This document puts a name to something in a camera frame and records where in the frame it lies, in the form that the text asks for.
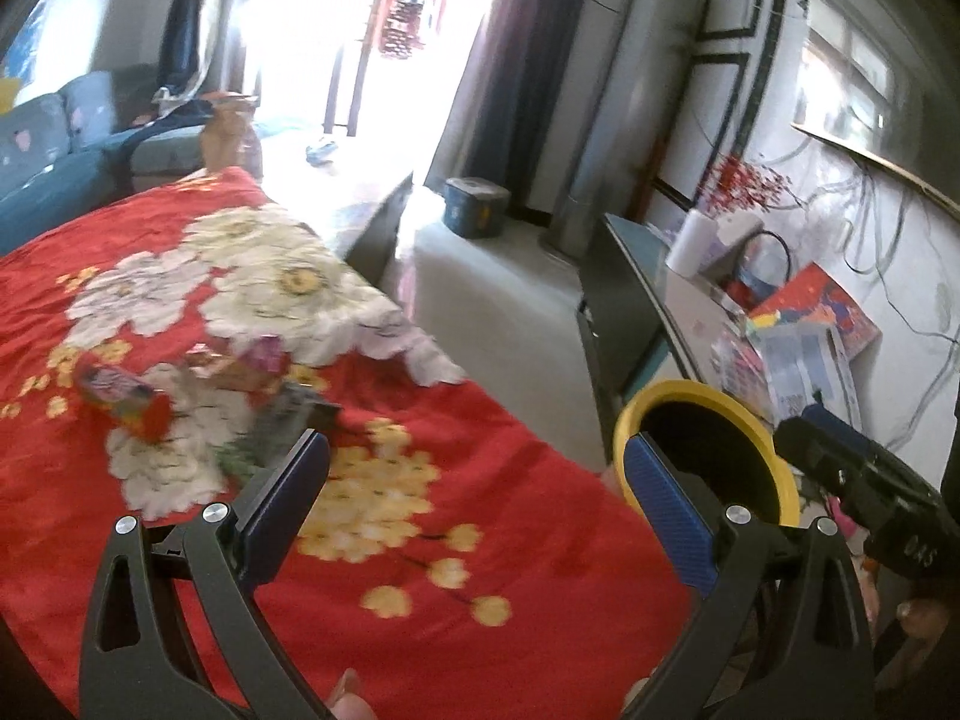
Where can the red artificial flowers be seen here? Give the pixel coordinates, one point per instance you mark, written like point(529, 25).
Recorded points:
point(742, 184)

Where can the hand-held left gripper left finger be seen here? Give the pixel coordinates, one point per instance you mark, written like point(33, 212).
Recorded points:
point(289, 491)

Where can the person's right hand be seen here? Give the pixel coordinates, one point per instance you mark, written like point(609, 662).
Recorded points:
point(926, 619)

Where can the red snack wrapper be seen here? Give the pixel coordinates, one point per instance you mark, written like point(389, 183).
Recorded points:
point(142, 416)

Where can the red floral blanket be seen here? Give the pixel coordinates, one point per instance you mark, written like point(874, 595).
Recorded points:
point(487, 480)

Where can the wall-mounted television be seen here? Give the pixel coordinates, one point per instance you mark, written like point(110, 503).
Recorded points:
point(862, 75)

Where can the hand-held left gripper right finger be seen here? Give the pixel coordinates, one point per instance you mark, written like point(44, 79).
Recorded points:
point(667, 514)

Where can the dark snack wrapper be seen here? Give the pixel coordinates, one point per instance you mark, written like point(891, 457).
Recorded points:
point(300, 409)

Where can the person's left hand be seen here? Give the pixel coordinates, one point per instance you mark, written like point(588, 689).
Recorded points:
point(351, 699)

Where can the small blue object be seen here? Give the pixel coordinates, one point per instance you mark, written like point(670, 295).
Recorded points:
point(321, 150)

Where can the white paper towel roll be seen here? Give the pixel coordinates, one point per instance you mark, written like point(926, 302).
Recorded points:
point(690, 244)

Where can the dark wooden coffee table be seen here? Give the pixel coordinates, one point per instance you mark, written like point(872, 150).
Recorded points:
point(352, 195)

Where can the hanging colourful clothes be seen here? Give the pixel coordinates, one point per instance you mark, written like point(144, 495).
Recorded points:
point(405, 15)

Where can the white printed papers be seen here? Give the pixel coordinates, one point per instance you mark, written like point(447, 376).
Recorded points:
point(810, 375)

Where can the glass-topped cabinet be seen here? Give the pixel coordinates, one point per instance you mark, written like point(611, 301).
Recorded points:
point(622, 315)

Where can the blue patterned sofa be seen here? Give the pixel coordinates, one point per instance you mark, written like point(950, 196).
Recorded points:
point(45, 135)

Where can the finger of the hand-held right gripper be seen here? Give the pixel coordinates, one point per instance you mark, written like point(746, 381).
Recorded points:
point(832, 457)

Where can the pink snack wrapper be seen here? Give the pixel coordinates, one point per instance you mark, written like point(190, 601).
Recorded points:
point(262, 356)

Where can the red printed book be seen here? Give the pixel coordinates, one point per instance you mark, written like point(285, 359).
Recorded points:
point(832, 307)

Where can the grey standing air conditioner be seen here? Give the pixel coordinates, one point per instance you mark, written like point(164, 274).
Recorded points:
point(622, 112)

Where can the orange snack bag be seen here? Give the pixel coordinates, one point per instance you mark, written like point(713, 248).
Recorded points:
point(225, 139)

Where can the blue curtain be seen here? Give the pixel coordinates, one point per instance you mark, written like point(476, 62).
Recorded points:
point(187, 30)

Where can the yellow pillow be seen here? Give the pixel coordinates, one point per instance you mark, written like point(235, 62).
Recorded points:
point(6, 92)

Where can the glass balcony door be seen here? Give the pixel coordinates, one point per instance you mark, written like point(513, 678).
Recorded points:
point(337, 90)

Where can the colourful patterned box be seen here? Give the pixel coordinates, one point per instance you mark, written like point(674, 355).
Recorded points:
point(735, 360)

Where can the blue storage box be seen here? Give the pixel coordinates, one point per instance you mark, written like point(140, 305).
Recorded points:
point(476, 206)

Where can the yellow bin with black inside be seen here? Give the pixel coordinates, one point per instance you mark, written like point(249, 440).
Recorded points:
point(724, 450)

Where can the dark curtain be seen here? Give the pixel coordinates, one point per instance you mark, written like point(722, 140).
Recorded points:
point(517, 52)

